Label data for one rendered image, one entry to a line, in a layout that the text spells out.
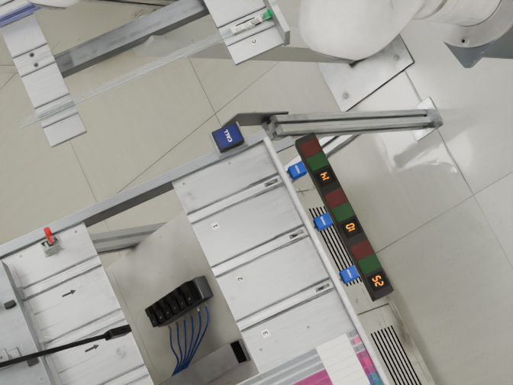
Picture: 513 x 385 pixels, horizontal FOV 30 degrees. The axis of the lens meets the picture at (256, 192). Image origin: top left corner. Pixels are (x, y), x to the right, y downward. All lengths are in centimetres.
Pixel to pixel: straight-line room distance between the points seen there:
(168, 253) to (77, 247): 40
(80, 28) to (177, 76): 33
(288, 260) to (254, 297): 9
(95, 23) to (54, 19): 15
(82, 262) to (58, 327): 13
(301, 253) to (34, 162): 182
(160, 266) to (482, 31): 95
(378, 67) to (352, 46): 124
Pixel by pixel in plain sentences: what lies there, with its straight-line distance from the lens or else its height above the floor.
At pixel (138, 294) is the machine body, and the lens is 225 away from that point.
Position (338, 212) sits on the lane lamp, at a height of 66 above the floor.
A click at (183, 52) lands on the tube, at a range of 179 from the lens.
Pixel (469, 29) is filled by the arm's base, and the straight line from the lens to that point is 162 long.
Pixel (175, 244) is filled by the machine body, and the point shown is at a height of 62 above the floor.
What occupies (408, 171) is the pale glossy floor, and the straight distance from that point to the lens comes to 249.
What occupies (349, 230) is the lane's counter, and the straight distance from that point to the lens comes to 181.
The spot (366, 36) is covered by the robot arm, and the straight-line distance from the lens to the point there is 128.
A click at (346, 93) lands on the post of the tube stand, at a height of 1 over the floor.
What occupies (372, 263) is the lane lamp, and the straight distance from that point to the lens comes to 180.
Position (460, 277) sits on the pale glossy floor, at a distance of 246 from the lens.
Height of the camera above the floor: 217
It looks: 52 degrees down
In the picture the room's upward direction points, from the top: 98 degrees counter-clockwise
